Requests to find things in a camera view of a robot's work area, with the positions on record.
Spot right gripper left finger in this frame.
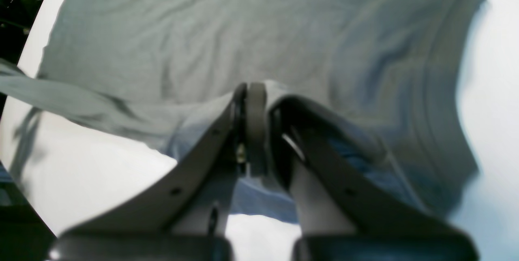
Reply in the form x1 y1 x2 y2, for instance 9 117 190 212
49 83 247 261

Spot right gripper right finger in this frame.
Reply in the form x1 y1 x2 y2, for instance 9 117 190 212
247 83 479 261

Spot dark grey T-shirt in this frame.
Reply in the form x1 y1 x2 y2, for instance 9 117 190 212
1 0 484 217

